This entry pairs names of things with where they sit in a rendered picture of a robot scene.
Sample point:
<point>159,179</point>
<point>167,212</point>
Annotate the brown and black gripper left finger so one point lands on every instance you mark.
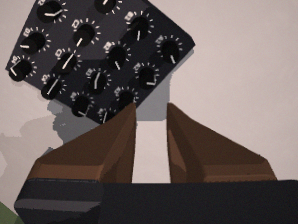
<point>99,154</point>

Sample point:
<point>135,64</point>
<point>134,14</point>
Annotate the black knob box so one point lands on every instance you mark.
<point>115,27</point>

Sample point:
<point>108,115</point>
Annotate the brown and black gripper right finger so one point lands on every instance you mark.
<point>209,157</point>

